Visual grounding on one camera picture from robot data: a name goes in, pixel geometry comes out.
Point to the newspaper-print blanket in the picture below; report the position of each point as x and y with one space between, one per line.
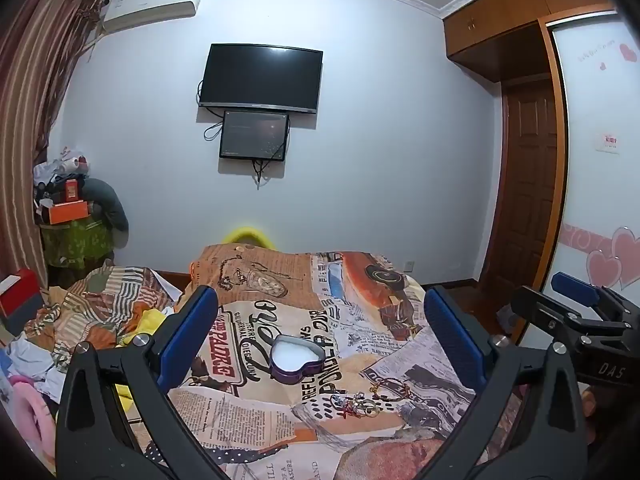
310 280

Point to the yellow round object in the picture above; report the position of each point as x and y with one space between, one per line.
247 236

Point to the pile of white clothes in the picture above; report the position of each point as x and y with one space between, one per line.
27 355

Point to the green covered side table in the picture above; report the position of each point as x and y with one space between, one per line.
77 242

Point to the white heart-print wardrobe door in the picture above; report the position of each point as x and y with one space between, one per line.
595 195

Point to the brown wooden door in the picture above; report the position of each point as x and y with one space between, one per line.
527 185

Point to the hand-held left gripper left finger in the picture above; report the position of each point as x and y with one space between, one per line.
192 332

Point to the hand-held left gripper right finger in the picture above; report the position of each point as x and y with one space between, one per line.
452 340

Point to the purple heart-shaped tin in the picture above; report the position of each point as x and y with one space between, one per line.
295 357

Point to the white air conditioner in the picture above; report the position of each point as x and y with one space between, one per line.
150 10

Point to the yellow cloth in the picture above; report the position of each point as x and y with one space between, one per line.
152 321

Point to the wooden overhead cabinet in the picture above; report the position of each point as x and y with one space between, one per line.
495 25

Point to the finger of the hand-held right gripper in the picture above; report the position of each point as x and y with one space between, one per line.
575 288
550 312

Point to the orange flat box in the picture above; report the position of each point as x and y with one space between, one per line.
67 212

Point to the striped patchwork quilt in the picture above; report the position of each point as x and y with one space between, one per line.
100 305

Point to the striped brown curtain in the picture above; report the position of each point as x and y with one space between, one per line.
30 110

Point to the small black monitor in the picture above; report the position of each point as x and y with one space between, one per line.
254 135

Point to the white sticker label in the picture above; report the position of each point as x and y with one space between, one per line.
607 143

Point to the small red box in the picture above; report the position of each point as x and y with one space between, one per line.
72 191

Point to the red book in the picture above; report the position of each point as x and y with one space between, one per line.
17 295

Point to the black wall television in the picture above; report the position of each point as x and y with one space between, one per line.
260 77

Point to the white plastic bags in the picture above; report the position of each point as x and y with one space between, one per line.
57 165

